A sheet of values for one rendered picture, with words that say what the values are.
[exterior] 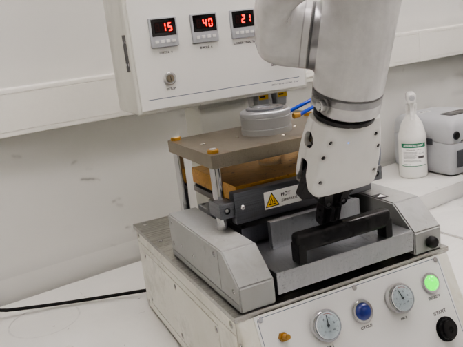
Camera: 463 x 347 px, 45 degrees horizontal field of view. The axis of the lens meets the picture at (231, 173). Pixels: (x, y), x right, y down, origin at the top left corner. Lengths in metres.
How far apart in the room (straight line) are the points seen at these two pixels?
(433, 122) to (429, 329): 0.99
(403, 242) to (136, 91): 0.47
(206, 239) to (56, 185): 0.64
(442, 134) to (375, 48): 1.10
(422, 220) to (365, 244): 0.11
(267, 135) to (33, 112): 0.58
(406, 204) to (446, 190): 0.79
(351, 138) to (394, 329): 0.27
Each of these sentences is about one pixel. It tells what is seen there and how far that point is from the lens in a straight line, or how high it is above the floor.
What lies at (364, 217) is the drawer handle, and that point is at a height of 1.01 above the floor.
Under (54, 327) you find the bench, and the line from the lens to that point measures 1.19.
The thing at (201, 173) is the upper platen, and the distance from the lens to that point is 0.89.
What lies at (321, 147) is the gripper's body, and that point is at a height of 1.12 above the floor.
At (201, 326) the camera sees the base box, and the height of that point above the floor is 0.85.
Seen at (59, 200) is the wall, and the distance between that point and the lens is 1.34.
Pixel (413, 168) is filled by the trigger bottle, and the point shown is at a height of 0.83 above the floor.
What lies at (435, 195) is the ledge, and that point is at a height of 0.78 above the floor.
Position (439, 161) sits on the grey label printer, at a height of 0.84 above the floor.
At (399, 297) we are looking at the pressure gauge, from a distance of 0.80.
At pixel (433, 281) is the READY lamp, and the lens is 0.84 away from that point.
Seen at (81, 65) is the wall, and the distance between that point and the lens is 1.33.
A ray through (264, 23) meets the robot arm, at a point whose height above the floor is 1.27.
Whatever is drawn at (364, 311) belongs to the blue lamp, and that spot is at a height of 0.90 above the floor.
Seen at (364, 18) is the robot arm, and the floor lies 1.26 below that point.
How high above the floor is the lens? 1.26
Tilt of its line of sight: 14 degrees down
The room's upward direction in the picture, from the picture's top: 7 degrees counter-clockwise
